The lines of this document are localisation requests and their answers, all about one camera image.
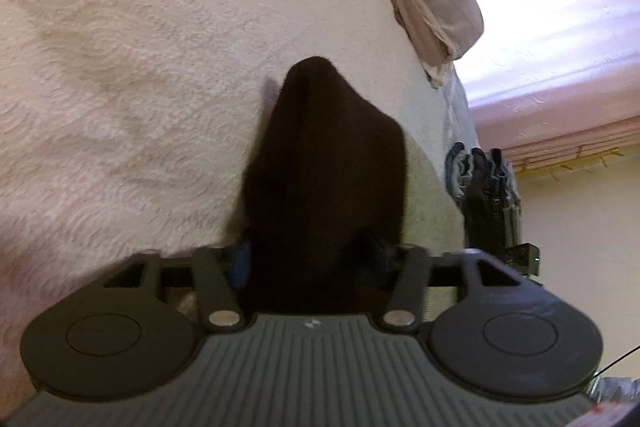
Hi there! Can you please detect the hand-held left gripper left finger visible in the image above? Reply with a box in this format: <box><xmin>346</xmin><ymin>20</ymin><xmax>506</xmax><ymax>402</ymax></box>
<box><xmin>102</xmin><ymin>239</ymin><xmax>251</xmax><ymax>333</ymax></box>

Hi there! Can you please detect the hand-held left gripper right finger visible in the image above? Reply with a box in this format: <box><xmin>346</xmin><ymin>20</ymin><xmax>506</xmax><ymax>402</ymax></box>
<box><xmin>372</xmin><ymin>232</ymin><xmax>541</xmax><ymax>333</ymax></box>

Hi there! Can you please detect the black garment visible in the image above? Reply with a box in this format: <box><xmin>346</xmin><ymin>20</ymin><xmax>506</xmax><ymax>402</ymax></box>
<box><xmin>240</xmin><ymin>56</ymin><xmax>407</xmax><ymax>315</ymax></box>

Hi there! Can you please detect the grey-blue clothes pile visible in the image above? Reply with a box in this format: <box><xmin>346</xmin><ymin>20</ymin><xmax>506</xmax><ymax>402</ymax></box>
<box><xmin>445</xmin><ymin>142</ymin><xmax>523</xmax><ymax>253</ymax></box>

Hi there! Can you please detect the black device with green light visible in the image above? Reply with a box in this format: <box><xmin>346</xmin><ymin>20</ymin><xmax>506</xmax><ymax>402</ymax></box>
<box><xmin>502</xmin><ymin>243</ymin><xmax>543</xmax><ymax>283</ymax></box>

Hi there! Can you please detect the pink curtain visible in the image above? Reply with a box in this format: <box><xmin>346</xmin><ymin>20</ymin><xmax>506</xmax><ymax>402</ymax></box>
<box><xmin>455</xmin><ymin>0</ymin><xmax>640</xmax><ymax>168</ymax></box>

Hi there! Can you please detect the thin black cable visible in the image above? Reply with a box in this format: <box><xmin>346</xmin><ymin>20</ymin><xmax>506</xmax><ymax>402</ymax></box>
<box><xmin>592</xmin><ymin>347</ymin><xmax>640</xmax><ymax>380</ymax></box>

